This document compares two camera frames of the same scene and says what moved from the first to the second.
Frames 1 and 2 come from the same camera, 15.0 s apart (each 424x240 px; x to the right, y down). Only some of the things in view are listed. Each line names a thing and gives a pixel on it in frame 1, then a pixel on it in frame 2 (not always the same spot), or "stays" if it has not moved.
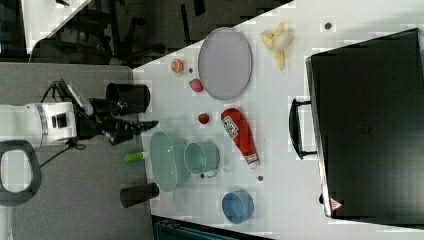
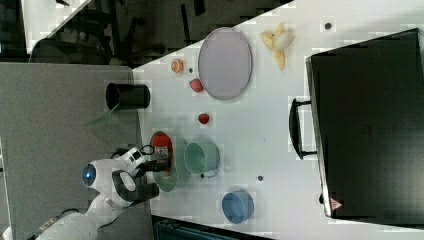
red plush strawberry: [203, 118] stays
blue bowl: [238, 206] stays
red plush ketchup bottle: [239, 131] to [163, 149]
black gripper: [101, 119] to [157, 165]
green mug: [202, 158] stays
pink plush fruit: [196, 85] stays
